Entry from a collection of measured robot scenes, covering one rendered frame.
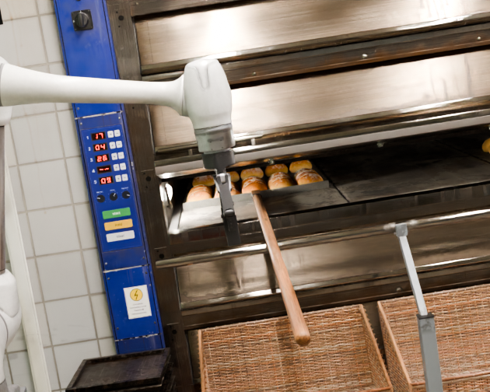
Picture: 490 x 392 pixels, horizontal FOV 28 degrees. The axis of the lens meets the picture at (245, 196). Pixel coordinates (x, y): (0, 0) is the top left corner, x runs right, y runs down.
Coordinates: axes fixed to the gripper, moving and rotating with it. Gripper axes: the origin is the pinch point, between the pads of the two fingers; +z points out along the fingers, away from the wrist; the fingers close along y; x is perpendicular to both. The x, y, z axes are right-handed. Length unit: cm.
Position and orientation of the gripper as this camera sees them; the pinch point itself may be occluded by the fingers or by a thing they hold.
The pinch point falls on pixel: (232, 235)
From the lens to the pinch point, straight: 230.1
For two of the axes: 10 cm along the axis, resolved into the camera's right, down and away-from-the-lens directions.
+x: 9.8, -1.8, 0.4
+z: 1.7, 9.7, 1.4
